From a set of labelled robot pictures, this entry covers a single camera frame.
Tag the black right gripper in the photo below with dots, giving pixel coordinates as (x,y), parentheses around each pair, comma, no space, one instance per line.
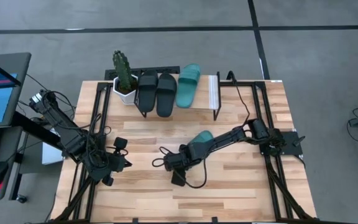
(179,160)

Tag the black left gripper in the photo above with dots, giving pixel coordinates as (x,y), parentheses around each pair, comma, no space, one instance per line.
(110,165)

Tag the teal rubber slide sandal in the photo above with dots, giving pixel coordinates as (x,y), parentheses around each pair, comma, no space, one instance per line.
(202,137)
(186,90)

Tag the black rubber slide sandal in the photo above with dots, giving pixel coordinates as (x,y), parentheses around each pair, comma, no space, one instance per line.
(148,93)
(166,99)

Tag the wooden shelf with black legs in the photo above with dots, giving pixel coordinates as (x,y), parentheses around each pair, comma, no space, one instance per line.
(203,96)

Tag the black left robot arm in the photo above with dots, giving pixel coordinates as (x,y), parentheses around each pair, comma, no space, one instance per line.
(70,133)

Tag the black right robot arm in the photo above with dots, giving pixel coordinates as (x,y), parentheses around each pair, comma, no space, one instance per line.
(225,138)

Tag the small black table clamp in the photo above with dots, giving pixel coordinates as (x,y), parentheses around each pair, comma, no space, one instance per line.
(214,220)
(135,220)

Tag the white hexagonal plant pot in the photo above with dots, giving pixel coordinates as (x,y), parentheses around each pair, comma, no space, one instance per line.
(126,99)

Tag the white box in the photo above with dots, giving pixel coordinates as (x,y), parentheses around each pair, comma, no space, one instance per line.
(50,155)

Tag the green cactus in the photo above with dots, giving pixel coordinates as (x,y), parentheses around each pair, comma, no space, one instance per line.
(122,70)

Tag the black caster wheel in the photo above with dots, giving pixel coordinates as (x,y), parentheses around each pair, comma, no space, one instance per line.
(21,199)

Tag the black aluminium rail frame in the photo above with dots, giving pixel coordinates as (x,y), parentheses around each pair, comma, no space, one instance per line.
(104,84)
(258,83)

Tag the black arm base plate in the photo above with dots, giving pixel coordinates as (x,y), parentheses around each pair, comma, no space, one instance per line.
(291,149)

